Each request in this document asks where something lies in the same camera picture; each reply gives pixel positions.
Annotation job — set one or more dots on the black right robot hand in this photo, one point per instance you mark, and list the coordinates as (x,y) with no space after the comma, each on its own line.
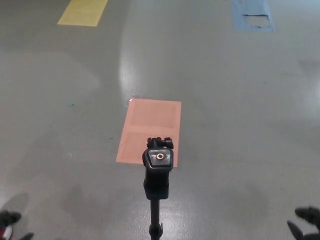
(312,215)

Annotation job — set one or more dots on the torn blue floor marking patch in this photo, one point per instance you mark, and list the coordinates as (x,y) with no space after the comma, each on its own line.
(250,7)

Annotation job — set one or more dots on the yellow floor marking patch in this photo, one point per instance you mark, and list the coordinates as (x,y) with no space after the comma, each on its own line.
(81,12)

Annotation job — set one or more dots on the black phone stand tripod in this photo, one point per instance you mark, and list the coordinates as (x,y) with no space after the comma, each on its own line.
(157,182)

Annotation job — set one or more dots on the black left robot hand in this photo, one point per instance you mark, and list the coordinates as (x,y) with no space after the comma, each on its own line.
(10,217)

